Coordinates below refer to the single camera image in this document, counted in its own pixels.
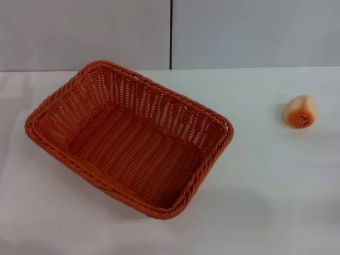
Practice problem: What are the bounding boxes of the peach-coloured toy fruit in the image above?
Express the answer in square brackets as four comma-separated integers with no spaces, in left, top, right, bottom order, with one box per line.
[282,93,317,129]

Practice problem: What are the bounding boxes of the orange woven plastic basket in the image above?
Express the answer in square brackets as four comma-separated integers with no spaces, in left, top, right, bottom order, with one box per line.
[24,59,235,220]

